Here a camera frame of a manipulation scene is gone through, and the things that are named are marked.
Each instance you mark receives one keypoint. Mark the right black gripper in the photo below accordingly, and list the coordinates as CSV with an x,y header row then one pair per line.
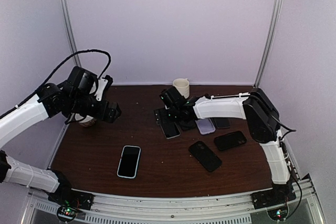
x,y
165,118

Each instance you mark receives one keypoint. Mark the white patterned bowl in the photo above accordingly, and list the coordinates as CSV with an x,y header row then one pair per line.
x,y
85,121

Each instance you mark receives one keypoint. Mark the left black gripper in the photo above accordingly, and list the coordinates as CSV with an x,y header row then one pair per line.
x,y
110,117

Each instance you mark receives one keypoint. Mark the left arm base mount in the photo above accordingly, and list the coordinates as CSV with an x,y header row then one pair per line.
x,y
75,199

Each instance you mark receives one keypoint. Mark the cream textured mug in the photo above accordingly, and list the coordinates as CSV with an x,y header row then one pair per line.
x,y
183,86

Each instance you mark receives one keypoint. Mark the purple smartphone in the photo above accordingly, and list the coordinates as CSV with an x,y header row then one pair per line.
x,y
221,123

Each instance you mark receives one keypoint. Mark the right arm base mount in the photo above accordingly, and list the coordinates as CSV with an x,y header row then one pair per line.
x,y
270,198

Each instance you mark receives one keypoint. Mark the black phone case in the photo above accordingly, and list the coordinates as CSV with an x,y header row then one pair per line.
x,y
205,156
230,140

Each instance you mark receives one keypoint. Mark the black phone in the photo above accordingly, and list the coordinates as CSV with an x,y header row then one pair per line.
x,y
170,130
185,126

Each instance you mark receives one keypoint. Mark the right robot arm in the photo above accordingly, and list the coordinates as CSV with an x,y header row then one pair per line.
x,y
254,107

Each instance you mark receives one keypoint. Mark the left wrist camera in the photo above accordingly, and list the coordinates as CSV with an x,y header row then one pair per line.
x,y
104,84

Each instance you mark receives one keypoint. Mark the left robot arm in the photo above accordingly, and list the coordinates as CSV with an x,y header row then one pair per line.
x,y
80,98

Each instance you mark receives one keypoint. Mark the aluminium corner post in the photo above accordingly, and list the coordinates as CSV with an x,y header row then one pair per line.
x,y
276,10
68,26

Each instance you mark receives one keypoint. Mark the phone in light-blue case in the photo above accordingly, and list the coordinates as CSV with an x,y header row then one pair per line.
x,y
129,162

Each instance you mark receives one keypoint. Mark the right aluminium corner post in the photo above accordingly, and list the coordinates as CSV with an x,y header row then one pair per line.
x,y
276,10

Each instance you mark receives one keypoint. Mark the lilac silicone phone case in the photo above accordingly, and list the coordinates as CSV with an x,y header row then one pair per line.
x,y
205,126

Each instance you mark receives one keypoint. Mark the left aluminium corner post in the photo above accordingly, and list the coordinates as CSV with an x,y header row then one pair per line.
x,y
68,26

